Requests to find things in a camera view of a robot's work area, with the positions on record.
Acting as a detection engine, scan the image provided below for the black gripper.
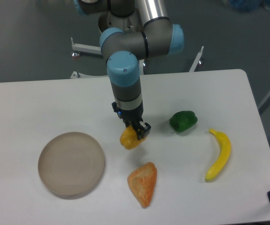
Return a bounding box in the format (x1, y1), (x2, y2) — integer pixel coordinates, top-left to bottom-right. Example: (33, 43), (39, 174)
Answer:
(112, 102), (151, 140)

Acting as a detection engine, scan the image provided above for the yellow bell pepper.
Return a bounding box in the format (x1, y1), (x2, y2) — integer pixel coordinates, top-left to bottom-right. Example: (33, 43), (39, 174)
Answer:
(120, 125), (147, 150)

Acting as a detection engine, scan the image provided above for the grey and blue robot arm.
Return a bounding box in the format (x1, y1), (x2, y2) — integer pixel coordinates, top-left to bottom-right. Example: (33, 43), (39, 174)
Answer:
(74, 0), (185, 140)

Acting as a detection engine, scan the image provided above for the green bell pepper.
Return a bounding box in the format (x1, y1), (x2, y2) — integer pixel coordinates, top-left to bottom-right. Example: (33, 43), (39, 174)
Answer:
(169, 111), (198, 133)

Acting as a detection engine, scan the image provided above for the orange triangular bread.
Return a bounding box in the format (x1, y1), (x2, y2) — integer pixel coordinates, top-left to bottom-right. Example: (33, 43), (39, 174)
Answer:
(127, 162), (157, 209)

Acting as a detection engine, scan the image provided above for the beige round plate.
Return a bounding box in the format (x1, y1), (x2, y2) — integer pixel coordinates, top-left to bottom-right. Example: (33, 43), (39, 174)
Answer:
(38, 132), (105, 198)

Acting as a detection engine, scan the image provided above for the yellow banana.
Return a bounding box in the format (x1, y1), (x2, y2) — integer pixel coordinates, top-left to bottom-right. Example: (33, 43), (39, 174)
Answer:
(205, 128), (231, 181)

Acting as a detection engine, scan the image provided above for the blue bag in background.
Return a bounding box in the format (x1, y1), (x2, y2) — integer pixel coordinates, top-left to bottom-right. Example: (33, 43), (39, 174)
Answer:
(223, 0), (270, 13)

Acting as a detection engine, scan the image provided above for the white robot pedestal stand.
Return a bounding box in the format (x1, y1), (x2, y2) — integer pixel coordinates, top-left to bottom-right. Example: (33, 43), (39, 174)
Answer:
(69, 9), (206, 79)

